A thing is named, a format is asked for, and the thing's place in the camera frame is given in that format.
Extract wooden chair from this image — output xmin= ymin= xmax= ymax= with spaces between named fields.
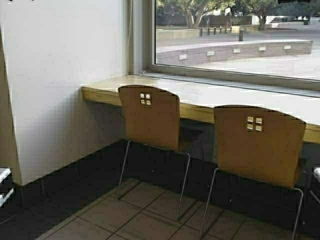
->
xmin=116 ymin=84 xmax=205 ymax=222
xmin=213 ymin=104 xmax=309 ymax=232

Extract long wooden counter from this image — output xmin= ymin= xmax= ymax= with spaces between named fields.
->
xmin=81 ymin=75 xmax=320 ymax=144

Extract white cable on sill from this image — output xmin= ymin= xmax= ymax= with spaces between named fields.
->
xmin=126 ymin=0 xmax=161 ymax=80

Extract window frame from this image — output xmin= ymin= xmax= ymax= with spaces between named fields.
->
xmin=126 ymin=0 xmax=320 ymax=93

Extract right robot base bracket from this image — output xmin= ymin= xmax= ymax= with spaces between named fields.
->
xmin=309 ymin=165 xmax=320 ymax=204

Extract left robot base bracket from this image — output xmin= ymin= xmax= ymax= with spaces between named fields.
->
xmin=0 ymin=167 xmax=15 ymax=207

